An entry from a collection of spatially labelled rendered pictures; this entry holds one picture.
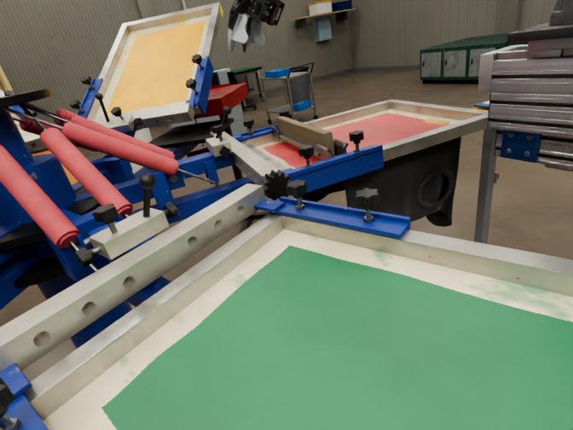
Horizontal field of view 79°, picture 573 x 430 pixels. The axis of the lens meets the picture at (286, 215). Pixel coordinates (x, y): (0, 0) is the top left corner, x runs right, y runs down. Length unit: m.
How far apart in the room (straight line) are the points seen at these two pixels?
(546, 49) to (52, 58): 9.04
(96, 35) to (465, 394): 9.34
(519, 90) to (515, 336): 0.64
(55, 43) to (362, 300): 9.13
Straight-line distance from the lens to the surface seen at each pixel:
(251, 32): 1.00
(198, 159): 1.14
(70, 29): 9.45
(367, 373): 0.47
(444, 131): 1.23
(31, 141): 1.77
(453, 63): 7.81
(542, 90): 1.00
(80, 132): 1.07
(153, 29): 2.29
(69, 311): 0.62
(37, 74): 9.40
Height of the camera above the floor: 1.33
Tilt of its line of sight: 27 degrees down
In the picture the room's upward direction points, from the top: 11 degrees counter-clockwise
